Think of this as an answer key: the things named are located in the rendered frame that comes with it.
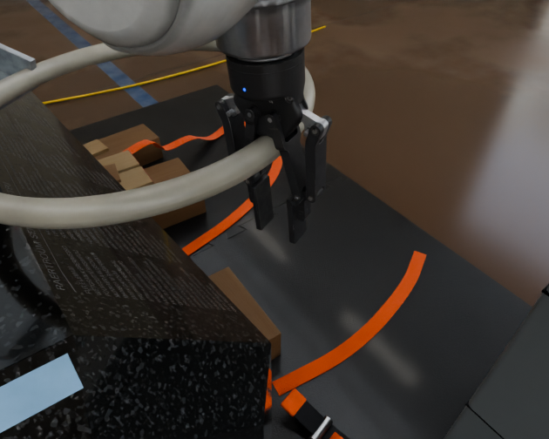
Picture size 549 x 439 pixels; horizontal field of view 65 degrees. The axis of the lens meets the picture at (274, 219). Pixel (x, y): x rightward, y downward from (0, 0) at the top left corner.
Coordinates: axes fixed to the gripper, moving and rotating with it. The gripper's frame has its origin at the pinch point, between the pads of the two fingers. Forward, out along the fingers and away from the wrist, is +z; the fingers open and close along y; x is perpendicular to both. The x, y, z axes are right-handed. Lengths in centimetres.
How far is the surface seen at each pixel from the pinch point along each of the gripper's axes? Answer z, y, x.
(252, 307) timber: 69, 31, -24
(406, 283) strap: 84, -1, -68
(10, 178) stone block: -0.2, 39.3, 13.2
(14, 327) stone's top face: -0.1, 13.7, 28.2
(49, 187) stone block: 4.3, 39.1, 8.8
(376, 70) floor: 82, 80, -226
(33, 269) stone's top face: -0.4, 18.8, 22.5
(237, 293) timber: 68, 38, -26
